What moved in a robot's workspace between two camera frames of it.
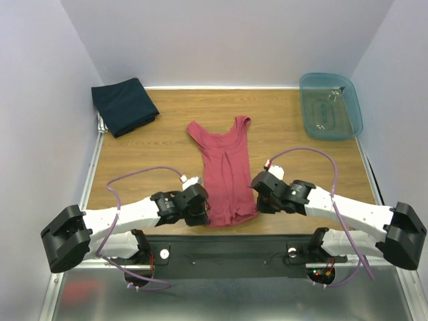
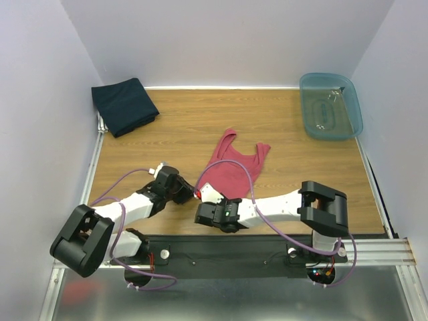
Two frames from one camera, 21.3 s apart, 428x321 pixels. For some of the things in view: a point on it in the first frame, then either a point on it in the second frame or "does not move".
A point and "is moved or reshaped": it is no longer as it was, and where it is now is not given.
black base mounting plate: (228, 257) does not move
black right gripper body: (264, 204) → (203, 216)
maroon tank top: (229, 180) is moved or reshaped
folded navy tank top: (126, 105) does not move
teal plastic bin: (331, 109) does not move
